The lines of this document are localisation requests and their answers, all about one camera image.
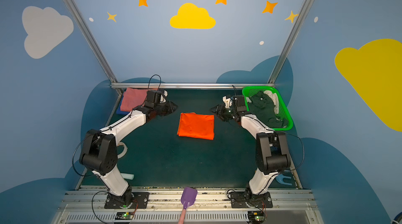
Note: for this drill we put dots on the purple toy shovel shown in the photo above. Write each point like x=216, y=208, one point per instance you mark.
x=188, y=199

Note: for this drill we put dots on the left circuit board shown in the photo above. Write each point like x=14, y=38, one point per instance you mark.
x=128, y=216

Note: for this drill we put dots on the folded blue t-shirt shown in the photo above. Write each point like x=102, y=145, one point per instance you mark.
x=120, y=112

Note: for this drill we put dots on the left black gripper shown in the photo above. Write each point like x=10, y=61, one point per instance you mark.
x=166, y=107

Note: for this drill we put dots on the blue toy rake wooden handle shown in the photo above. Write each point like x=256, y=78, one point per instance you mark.
x=284, y=180

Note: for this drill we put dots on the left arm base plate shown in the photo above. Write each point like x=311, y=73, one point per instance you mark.
x=138, y=199

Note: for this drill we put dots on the right circuit board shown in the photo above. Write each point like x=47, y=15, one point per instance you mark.
x=255, y=217

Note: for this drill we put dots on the back aluminium frame rail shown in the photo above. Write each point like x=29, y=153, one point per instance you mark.
x=219, y=86

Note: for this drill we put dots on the folded pink t-shirt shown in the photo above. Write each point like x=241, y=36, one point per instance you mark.
x=132, y=98

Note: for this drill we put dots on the circuit board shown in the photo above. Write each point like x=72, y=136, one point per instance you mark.
x=128, y=216
x=255, y=217

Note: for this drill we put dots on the roll of tape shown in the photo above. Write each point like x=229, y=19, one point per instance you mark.
x=124, y=151

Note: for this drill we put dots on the orange t-shirt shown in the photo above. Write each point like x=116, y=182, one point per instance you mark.
x=193, y=125

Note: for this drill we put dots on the dark green t-shirt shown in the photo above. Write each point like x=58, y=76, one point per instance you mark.
x=262, y=106

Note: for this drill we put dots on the green plastic basket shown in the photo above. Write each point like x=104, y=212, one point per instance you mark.
x=283, y=111

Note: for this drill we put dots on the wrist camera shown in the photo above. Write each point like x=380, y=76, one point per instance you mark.
x=233, y=103
x=155, y=98

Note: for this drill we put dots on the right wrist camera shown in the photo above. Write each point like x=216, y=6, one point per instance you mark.
x=233, y=103

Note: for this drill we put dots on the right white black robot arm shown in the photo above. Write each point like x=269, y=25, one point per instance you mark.
x=272, y=154

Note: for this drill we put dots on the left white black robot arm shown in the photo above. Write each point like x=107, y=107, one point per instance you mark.
x=99, y=148

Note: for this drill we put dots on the white t-shirt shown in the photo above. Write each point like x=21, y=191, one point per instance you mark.
x=275, y=100

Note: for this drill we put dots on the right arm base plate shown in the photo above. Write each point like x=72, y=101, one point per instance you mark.
x=246, y=199

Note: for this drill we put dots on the light teal toy trowel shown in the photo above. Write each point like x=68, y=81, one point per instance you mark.
x=128, y=176

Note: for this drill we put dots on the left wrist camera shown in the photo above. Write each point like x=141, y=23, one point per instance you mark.
x=155, y=98

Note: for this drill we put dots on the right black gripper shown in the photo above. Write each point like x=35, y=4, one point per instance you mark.
x=222, y=112

